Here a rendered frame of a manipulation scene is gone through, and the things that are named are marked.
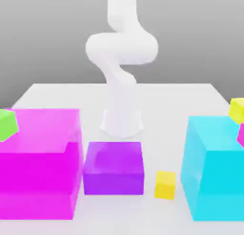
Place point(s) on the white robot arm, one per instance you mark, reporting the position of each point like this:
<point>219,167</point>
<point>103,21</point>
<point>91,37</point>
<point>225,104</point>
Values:
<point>122,48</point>

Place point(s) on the small yellow cube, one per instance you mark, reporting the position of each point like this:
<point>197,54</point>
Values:
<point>165,184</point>
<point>237,110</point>

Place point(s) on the small green cube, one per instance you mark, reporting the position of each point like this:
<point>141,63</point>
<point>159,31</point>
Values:
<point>6,124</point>

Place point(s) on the small magenta cube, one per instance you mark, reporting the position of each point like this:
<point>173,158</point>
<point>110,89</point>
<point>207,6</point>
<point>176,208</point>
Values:
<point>241,134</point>

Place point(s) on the large purple box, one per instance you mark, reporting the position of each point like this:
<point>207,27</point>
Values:
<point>114,166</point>

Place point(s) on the large magenta box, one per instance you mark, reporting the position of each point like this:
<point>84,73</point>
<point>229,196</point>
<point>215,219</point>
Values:
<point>38,172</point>

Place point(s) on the large cyan box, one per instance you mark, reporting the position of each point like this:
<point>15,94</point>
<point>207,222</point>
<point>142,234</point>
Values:
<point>215,172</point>

